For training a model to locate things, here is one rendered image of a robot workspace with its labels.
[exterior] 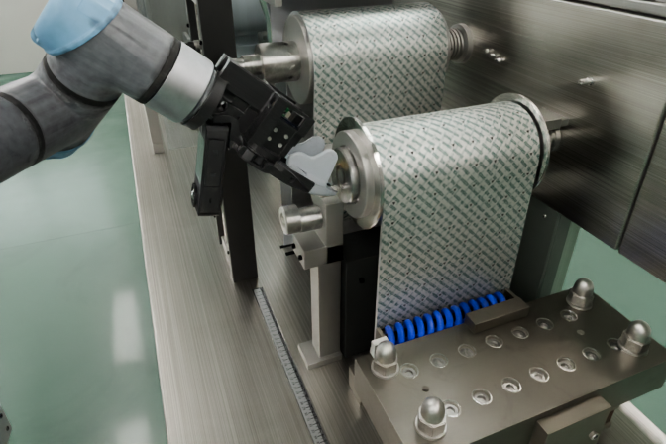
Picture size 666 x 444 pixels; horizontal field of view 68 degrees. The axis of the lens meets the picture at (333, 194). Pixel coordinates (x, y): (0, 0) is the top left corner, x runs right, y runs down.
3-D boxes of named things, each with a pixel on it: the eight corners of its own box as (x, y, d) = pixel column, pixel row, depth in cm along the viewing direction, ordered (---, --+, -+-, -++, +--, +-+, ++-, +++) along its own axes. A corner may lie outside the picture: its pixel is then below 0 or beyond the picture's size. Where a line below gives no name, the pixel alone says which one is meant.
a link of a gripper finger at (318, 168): (366, 173, 61) (309, 135, 56) (337, 211, 62) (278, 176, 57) (357, 164, 63) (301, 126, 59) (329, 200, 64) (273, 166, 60)
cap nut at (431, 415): (408, 418, 58) (411, 392, 56) (435, 407, 59) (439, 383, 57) (425, 445, 55) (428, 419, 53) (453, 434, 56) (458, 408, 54)
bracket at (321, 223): (295, 349, 84) (286, 193, 69) (330, 339, 86) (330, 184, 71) (305, 372, 80) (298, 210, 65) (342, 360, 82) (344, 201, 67)
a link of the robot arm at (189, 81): (143, 114, 48) (139, 89, 54) (184, 137, 50) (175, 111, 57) (185, 49, 46) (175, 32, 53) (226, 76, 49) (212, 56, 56)
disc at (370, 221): (326, 160, 74) (347, 91, 62) (329, 160, 74) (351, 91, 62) (361, 248, 67) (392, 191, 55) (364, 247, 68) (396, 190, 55)
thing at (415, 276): (373, 346, 73) (379, 243, 64) (503, 304, 81) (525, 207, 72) (375, 348, 73) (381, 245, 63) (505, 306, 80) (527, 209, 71)
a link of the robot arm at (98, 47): (40, 16, 49) (78, -51, 45) (144, 77, 55) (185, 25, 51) (12, 60, 44) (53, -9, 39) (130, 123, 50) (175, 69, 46)
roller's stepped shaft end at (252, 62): (220, 75, 79) (218, 55, 77) (257, 71, 81) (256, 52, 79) (224, 81, 76) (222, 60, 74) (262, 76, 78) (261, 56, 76)
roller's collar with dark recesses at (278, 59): (255, 78, 83) (252, 39, 79) (289, 74, 85) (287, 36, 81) (266, 89, 78) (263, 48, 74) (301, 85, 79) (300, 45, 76)
